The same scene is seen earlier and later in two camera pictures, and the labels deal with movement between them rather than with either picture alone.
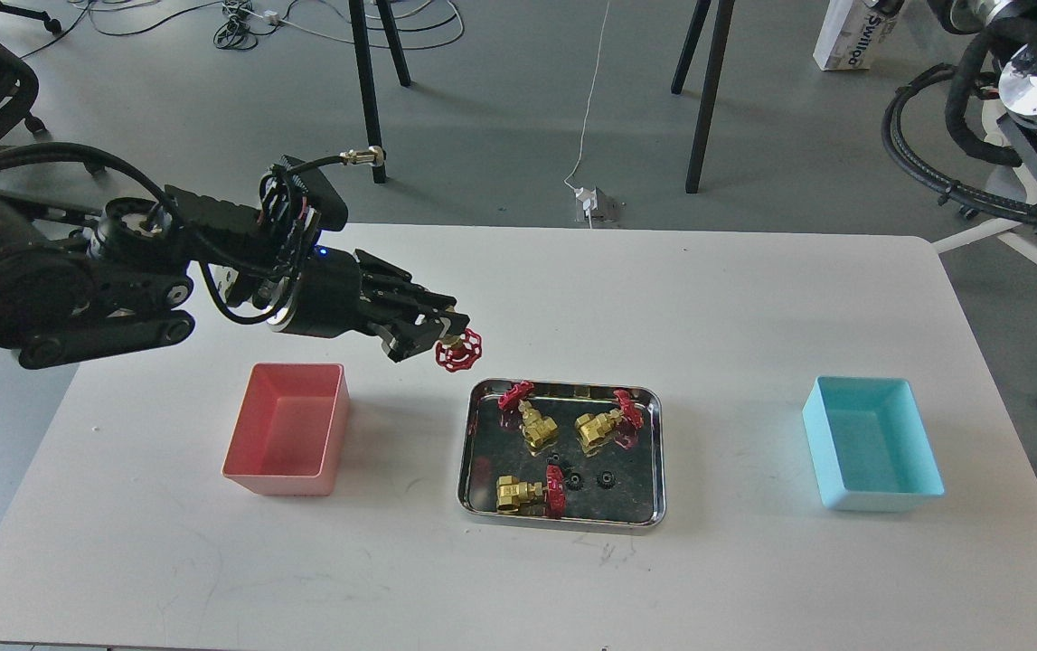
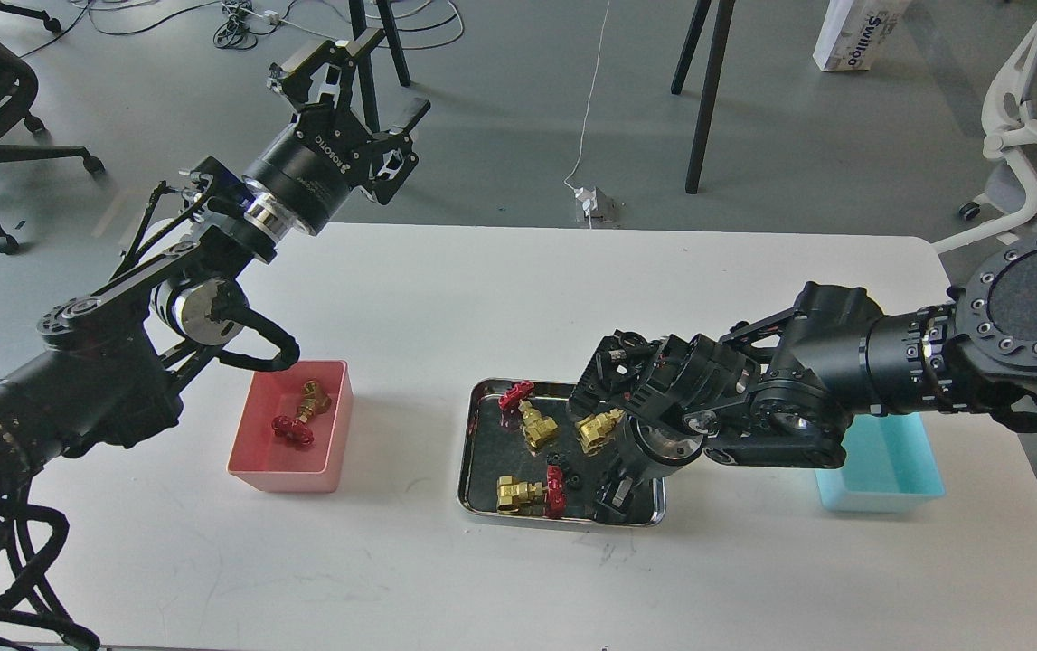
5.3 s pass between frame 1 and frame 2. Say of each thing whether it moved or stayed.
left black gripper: moved
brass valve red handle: moved
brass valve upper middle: stayed
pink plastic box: stayed
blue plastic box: stayed
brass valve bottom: stayed
